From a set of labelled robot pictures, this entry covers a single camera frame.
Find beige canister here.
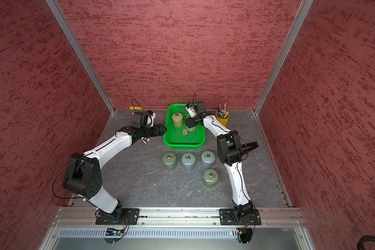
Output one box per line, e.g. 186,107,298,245
187,126,197,132
171,112,184,128

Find green canister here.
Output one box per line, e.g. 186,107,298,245
162,152,177,171
203,169,219,188

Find grey canister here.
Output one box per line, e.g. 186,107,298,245
181,153,196,171
201,151,216,169

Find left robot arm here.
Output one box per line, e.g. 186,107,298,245
62,124,167,225

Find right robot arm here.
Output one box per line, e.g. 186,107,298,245
185,114,255,224

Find green plastic basket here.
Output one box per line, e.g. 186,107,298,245
163,104,206,149

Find pink white clip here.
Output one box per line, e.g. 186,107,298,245
142,138,150,144

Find pens in cup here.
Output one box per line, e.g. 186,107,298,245
217,103,228,119

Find yellow pen cup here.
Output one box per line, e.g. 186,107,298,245
216,111,229,127

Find yellow marker pen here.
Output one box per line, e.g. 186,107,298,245
130,106,143,110

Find black stapler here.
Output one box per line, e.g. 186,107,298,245
242,142,259,154

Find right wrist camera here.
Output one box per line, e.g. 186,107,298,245
185,101,207,118

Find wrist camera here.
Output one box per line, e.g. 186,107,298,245
131,110,155,129
185,101,207,118

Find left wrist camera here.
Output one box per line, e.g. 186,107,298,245
131,110,155,129

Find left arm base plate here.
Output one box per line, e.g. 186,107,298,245
95,208,140,226

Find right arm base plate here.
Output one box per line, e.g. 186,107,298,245
219,208,262,226

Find aluminium front rail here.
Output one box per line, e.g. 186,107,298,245
51,206,307,228

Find black cable coil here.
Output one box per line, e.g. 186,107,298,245
357,235,375,250

